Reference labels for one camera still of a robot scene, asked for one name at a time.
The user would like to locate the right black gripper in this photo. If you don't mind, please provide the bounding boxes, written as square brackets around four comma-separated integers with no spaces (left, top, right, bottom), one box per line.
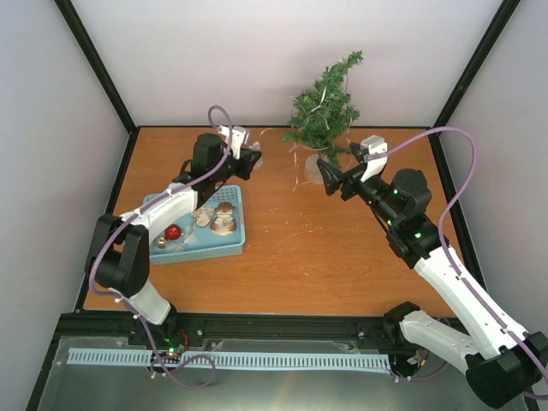
[316,158,398,227]

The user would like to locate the clear plastic battery box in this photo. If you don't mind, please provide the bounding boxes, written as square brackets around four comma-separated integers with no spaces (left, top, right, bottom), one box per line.
[249,141,264,170]

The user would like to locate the small green christmas tree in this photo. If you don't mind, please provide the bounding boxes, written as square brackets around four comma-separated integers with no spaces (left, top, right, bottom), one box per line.
[280,50,367,184]

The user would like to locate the red ball ornament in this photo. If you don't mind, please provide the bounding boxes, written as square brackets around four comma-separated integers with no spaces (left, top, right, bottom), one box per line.
[164,223,184,241]

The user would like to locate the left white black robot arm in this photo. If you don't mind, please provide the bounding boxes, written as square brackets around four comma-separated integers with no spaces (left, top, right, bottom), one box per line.
[85,133,262,345]

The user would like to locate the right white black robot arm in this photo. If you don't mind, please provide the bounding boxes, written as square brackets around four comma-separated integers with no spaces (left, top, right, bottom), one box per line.
[317,136,547,408]

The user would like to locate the snowman ornament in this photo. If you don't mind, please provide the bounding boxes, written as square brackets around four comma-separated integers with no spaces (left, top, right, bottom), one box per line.
[210,202,236,235]

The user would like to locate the beige wooden heart ornament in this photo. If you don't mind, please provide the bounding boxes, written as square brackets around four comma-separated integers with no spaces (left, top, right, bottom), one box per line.
[191,206,215,228]

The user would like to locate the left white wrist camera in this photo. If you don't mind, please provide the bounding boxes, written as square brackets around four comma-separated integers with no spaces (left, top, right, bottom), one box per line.
[216,125,250,160]

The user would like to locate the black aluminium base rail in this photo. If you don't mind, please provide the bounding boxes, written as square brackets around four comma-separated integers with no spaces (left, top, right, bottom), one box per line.
[54,311,419,354]

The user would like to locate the light blue cable duct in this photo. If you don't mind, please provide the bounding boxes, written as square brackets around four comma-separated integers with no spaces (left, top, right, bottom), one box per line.
[66,348,390,374]

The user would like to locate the purple floor cable loop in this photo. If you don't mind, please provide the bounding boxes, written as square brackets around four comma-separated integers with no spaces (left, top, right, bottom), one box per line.
[147,331,217,390]

